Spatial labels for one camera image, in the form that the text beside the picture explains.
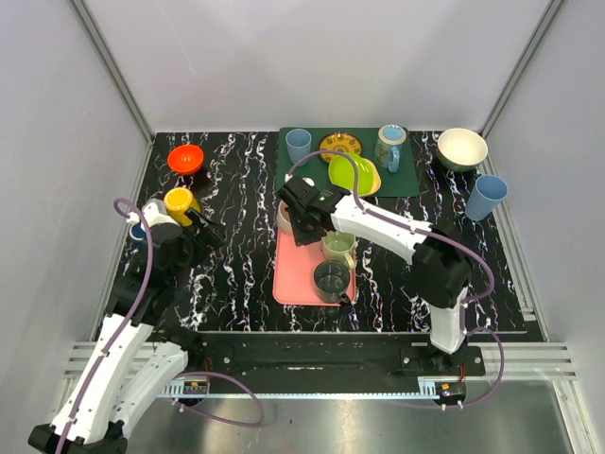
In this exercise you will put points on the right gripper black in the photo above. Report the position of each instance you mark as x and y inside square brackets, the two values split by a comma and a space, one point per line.
[301, 237]

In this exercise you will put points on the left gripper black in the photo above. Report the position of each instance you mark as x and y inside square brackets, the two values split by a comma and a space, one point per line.
[199, 232]

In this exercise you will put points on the pink mug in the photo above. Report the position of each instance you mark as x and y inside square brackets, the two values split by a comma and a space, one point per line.
[283, 219]

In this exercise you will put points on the pale green mug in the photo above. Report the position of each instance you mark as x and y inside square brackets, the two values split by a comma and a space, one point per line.
[339, 247]

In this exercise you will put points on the yellow mug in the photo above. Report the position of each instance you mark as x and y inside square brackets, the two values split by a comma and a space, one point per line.
[178, 201]

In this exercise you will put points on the dark blue mug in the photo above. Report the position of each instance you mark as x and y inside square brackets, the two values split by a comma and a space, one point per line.
[136, 233]

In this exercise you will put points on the dark grey glass mug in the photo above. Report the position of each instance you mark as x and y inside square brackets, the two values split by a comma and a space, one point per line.
[331, 280]

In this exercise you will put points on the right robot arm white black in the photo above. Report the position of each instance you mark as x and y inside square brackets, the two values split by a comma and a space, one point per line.
[441, 271]

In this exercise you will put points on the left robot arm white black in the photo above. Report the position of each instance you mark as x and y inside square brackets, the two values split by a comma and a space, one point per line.
[102, 411]

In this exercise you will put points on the light blue patterned mug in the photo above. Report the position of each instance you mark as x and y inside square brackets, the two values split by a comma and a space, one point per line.
[389, 147]

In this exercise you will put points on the lime green plate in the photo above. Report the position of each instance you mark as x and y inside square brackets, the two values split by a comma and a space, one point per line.
[341, 173]

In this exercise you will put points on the pink plastic tray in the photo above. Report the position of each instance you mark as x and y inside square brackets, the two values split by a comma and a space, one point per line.
[294, 266]

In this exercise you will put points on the light blue cup on mat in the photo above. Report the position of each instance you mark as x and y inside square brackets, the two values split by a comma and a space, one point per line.
[298, 144]

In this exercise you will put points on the yellow plate under green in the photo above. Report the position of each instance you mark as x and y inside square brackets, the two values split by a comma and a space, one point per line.
[376, 179]

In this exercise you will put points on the yellow patterned small plate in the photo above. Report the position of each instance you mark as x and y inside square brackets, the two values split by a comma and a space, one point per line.
[341, 141]

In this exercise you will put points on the orange bowl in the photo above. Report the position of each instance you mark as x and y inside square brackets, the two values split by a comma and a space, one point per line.
[186, 159]

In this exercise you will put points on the white bowl grey outside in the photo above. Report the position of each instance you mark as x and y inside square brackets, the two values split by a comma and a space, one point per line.
[461, 150]

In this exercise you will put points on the light blue cup right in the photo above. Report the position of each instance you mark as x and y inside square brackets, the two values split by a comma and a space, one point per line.
[488, 192]

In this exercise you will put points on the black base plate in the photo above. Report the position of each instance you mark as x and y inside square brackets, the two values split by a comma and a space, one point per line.
[315, 363]

